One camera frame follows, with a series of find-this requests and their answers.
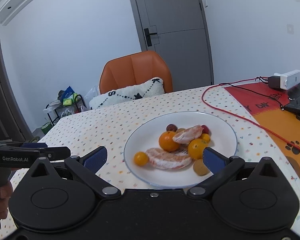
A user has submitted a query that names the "brown longan front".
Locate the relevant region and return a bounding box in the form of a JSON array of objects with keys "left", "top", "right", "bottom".
[{"left": 193, "top": 159, "right": 210, "bottom": 176}]

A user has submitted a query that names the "large orange mandarin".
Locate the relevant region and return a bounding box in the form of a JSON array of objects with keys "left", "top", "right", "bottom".
[{"left": 187, "top": 139, "right": 209, "bottom": 160}]

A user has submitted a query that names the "grey door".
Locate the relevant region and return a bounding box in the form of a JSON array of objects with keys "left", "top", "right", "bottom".
[{"left": 130, "top": 0, "right": 214, "bottom": 90}]

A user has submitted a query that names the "small yellow-orange kumquat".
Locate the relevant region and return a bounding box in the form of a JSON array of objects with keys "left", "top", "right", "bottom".
[{"left": 133, "top": 152, "right": 149, "bottom": 166}]

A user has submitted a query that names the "orange mandarin on plate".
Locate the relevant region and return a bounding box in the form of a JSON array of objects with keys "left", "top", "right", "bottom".
[{"left": 159, "top": 131, "right": 180, "bottom": 152}]

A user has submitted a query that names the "black metal shelf rack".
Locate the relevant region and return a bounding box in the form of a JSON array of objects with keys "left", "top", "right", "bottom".
[{"left": 43, "top": 86, "right": 88, "bottom": 126}]

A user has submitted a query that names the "white fluffy pillow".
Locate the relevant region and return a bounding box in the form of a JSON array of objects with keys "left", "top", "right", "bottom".
[{"left": 89, "top": 77, "right": 165, "bottom": 109}]

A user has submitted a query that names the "dark doorway frame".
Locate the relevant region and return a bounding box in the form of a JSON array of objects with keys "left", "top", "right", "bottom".
[{"left": 0, "top": 43, "right": 33, "bottom": 142}]

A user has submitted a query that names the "dark red small fruit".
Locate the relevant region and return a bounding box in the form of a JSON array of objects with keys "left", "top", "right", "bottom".
[{"left": 166, "top": 124, "right": 178, "bottom": 132}]

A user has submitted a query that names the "brown longan on plate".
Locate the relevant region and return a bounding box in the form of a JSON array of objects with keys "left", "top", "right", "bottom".
[{"left": 176, "top": 128, "right": 185, "bottom": 133}]

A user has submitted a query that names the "red orange table mat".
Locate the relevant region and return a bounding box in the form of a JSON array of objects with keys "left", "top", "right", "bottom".
[{"left": 225, "top": 82, "right": 300, "bottom": 178}]

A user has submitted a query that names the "white power adapter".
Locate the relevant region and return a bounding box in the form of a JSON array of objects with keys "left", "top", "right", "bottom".
[{"left": 274, "top": 69, "right": 300, "bottom": 90}]

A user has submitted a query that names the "person's left hand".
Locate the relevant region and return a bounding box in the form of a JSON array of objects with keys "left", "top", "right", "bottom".
[{"left": 0, "top": 181, "right": 13, "bottom": 220}]

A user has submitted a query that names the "white plate blue rim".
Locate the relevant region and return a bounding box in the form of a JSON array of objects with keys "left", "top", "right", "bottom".
[{"left": 123, "top": 112, "right": 237, "bottom": 189}]

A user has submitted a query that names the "floral patterned tablecloth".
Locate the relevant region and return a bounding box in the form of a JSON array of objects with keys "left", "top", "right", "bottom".
[{"left": 0, "top": 86, "right": 300, "bottom": 240}]

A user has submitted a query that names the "white plastic bag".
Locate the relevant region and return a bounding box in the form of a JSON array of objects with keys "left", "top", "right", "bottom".
[{"left": 84, "top": 86, "right": 99, "bottom": 108}]

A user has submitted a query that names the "red cable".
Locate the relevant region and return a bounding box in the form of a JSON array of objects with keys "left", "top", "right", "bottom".
[{"left": 201, "top": 78, "right": 300, "bottom": 157}]

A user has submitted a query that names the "red small fruit on plate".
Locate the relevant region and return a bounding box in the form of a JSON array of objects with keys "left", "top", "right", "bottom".
[{"left": 202, "top": 125, "right": 211, "bottom": 135}]

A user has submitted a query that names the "small peeled pomelo segment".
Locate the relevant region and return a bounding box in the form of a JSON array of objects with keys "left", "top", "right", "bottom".
[{"left": 172, "top": 125, "right": 203, "bottom": 144}]

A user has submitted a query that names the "black power brick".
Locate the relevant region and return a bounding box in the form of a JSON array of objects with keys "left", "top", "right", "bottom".
[{"left": 267, "top": 75, "right": 282, "bottom": 90}]

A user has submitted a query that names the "orange leather chair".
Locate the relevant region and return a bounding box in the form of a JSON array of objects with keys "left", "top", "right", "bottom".
[{"left": 99, "top": 50, "right": 173, "bottom": 94}]

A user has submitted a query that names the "black cable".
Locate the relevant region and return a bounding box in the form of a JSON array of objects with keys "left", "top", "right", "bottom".
[{"left": 218, "top": 76, "right": 285, "bottom": 112}]

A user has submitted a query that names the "large peeled pomelo segment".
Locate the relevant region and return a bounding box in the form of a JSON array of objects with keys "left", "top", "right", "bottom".
[{"left": 146, "top": 148, "right": 192, "bottom": 170}]

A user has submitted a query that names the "small orange kumquat on plate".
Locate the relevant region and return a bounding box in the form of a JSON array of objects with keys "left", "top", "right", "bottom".
[{"left": 200, "top": 133, "right": 211, "bottom": 144}]

